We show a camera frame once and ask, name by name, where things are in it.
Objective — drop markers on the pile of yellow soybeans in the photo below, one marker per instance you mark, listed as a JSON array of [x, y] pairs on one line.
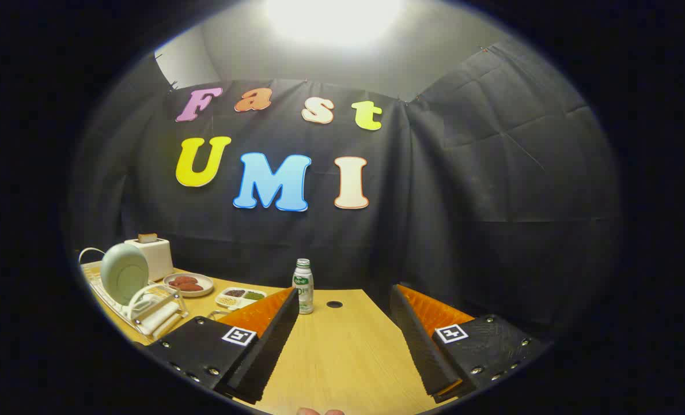
[[227, 301]]

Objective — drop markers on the black backdrop cloth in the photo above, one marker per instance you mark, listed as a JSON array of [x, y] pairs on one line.
[[434, 202]]

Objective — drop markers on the beige round plate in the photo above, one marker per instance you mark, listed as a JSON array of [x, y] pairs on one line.
[[205, 282]]

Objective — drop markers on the toasted bread slice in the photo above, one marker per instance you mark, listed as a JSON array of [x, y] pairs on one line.
[[147, 237]]

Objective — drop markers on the reddish brown sausage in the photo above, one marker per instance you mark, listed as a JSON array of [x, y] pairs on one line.
[[190, 287], [184, 280]]

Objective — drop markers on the pile of dark red beans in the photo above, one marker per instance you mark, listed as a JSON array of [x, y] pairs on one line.
[[234, 293]]

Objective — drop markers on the pale green plate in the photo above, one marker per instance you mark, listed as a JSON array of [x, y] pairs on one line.
[[123, 274]]

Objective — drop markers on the white divided snack tray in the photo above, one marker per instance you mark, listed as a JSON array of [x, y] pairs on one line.
[[245, 302]]

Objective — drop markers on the white toaster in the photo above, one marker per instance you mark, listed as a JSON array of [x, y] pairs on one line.
[[159, 258]]

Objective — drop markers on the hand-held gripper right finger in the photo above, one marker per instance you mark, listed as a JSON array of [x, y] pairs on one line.
[[420, 346]]

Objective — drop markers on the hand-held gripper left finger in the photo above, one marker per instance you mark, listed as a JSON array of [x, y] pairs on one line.
[[273, 346]]

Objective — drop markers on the white drink bottle green label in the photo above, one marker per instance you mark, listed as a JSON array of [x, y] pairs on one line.
[[303, 288]]

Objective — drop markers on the pile of green beans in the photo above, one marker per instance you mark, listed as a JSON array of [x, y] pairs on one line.
[[254, 295]]

